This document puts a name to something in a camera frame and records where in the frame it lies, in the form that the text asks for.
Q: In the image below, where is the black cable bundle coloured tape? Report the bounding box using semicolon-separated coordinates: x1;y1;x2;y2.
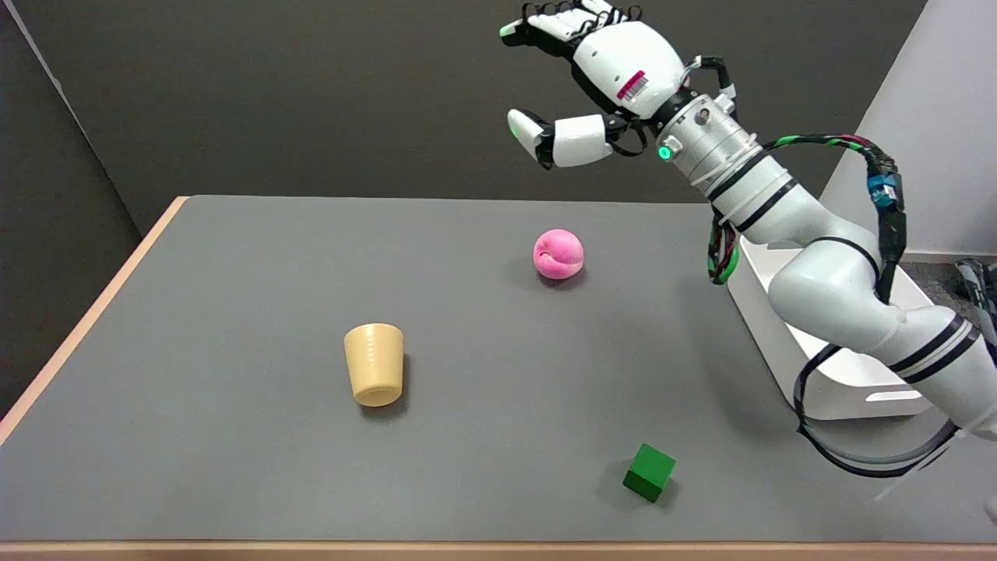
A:
707;134;908;306

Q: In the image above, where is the pink toy peach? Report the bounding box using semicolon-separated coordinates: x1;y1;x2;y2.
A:
533;229;585;280

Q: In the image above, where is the yellow ribbed plastic cup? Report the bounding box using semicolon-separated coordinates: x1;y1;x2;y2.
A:
343;323;405;408

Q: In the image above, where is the black sleeved cable loop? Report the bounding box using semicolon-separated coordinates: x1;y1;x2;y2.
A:
793;343;963;478

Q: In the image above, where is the green cube block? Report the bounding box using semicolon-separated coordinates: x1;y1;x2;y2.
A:
622;443;677;503

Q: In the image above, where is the white plastic bin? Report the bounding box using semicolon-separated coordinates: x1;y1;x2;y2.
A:
728;234;935;422

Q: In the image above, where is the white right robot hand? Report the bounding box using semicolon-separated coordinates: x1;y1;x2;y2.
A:
498;0;690;170

